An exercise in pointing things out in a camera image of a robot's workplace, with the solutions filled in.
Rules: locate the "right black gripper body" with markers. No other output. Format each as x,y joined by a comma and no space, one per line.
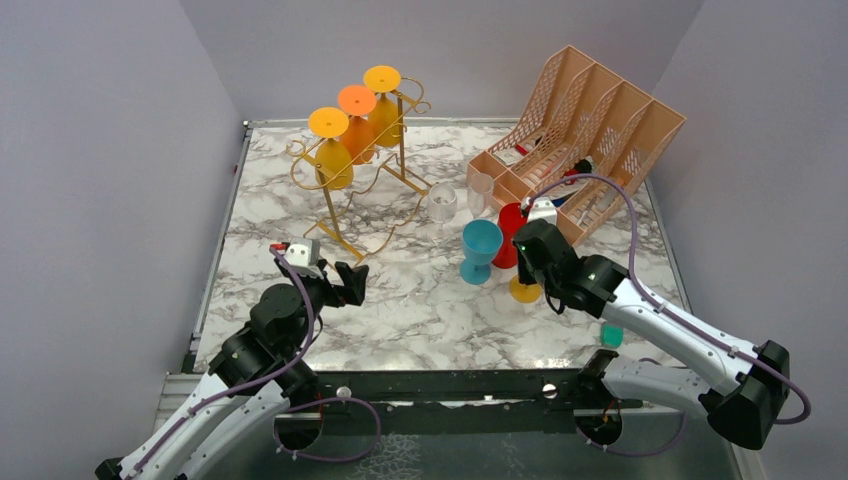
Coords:
529,275

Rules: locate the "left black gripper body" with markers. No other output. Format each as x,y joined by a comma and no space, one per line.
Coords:
321,293

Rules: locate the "red wine glass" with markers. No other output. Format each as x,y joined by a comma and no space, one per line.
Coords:
510,220

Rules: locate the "yellow wine glass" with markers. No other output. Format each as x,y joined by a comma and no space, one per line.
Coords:
383,79
524,293
332,161

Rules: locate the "blue wine glass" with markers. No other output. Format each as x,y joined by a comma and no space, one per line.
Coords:
481,241

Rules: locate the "gold wire glass rack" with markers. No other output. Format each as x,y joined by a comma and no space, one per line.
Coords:
386,162

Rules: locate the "clear wine glass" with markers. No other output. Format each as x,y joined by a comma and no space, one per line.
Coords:
442,205
480,187

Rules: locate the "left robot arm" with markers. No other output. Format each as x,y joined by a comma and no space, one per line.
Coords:
258,372

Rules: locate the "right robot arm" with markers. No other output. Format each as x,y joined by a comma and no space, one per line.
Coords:
727,381

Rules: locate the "orange wine glass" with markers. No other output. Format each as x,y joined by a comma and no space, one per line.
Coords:
358,101

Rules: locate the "green small block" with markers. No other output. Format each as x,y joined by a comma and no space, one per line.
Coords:
611,336

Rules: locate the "peach plastic file organizer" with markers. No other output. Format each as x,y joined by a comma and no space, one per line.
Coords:
579,109

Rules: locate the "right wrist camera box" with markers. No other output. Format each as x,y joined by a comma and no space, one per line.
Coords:
541,208

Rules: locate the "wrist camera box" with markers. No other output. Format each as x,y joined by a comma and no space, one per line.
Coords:
541,208
300,252

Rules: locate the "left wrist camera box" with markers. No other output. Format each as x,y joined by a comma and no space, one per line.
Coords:
300,252

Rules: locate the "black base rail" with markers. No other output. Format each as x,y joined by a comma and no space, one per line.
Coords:
360,403

